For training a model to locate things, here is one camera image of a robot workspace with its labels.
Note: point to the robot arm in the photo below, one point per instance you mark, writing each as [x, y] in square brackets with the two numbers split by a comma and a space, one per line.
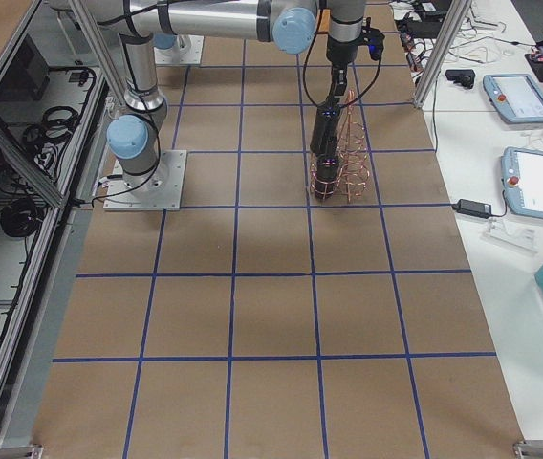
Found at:
[151, 29]

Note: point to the aluminium frame post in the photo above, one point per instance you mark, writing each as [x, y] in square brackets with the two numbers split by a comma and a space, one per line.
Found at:
[450, 28]

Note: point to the teach pendant near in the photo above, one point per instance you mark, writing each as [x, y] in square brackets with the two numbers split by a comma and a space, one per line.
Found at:
[522, 178]

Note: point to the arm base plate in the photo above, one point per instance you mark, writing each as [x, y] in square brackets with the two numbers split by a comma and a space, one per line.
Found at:
[178, 50]
[159, 190]

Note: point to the teach pendant far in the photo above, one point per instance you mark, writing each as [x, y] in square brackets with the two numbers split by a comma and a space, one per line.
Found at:
[515, 97]

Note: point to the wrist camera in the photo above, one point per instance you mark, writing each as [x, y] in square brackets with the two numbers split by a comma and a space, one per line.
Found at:
[373, 40]

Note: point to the copper wire bottle basket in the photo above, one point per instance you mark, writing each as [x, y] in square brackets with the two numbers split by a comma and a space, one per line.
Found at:
[354, 173]

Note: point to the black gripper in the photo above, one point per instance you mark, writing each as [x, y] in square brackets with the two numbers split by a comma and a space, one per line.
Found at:
[340, 54]

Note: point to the black power adapter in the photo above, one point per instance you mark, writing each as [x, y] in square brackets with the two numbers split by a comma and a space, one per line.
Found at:
[472, 208]

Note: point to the teach pendant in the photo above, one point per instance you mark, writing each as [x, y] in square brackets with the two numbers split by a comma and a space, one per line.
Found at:
[515, 97]
[522, 178]

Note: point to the dark wine bottle end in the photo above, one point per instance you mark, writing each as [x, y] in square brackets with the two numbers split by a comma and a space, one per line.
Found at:
[325, 176]

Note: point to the wooden tray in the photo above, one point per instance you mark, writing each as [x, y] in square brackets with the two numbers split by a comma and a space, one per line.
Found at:
[345, 19]

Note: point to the dark wine bottle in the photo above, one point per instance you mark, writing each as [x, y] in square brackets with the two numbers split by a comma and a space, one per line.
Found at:
[324, 135]

